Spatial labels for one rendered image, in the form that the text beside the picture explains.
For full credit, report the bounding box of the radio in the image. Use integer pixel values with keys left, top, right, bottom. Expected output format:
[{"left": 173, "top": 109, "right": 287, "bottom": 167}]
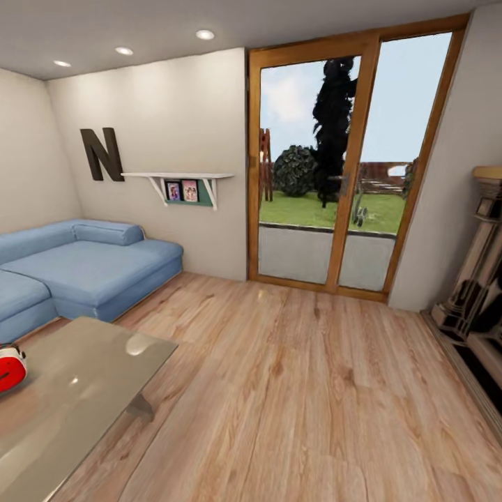
[{"left": 0, "top": 346, "right": 27, "bottom": 393}]

